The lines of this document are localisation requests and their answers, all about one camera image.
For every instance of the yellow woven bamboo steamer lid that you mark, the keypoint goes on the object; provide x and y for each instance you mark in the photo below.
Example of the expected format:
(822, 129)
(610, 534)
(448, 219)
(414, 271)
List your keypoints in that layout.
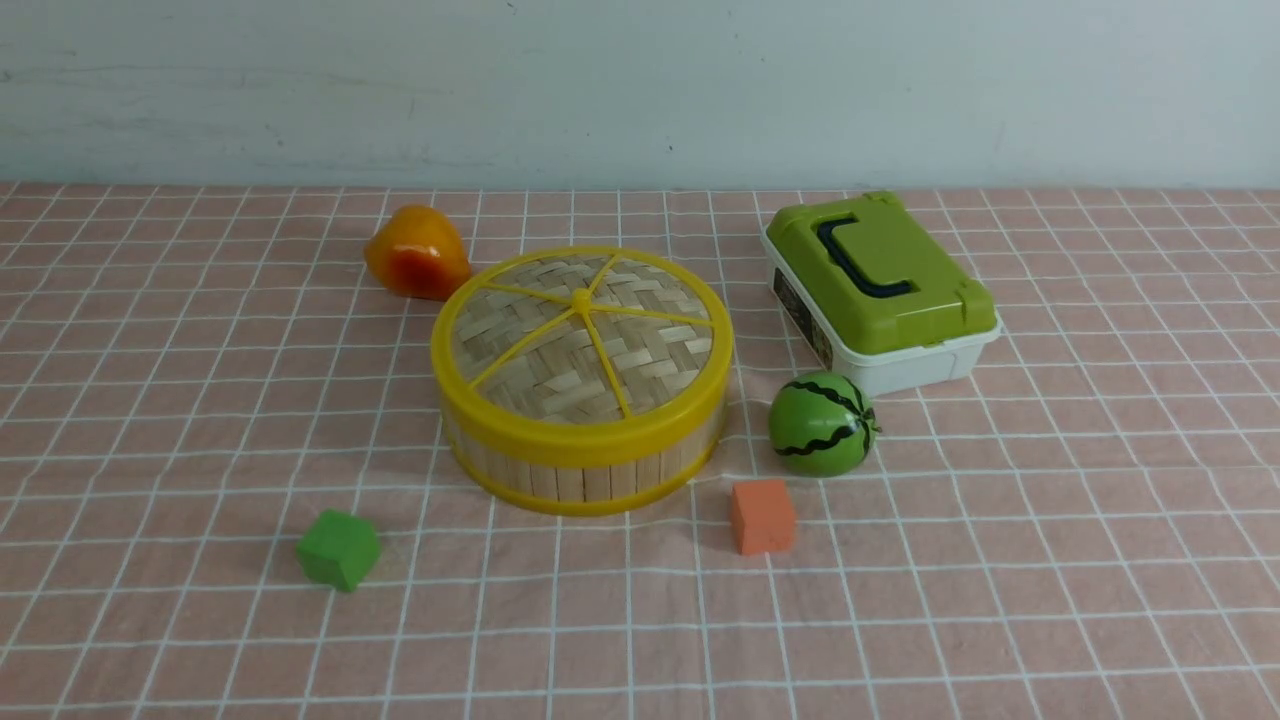
(583, 356)

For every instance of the yellow bamboo steamer basket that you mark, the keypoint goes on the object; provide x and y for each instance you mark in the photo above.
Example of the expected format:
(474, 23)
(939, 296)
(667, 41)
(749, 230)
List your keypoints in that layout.
(576, 490)

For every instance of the green toy watermelon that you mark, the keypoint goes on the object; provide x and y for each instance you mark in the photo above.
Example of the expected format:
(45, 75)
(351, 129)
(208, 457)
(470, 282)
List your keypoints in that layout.
(822, 425)

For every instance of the orange foam cube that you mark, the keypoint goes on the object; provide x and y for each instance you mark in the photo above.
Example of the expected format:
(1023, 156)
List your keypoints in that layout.
(762, 517)

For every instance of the green white lunch box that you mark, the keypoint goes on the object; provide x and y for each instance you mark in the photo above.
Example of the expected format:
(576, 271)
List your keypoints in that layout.
(875, 296)

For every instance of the orange yellow toy pear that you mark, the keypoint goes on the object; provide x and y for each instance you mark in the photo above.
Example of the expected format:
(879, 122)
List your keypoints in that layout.
(419, 254)

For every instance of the green foam cube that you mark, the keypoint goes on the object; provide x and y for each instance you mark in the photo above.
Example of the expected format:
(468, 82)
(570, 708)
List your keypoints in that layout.
(338, 550)

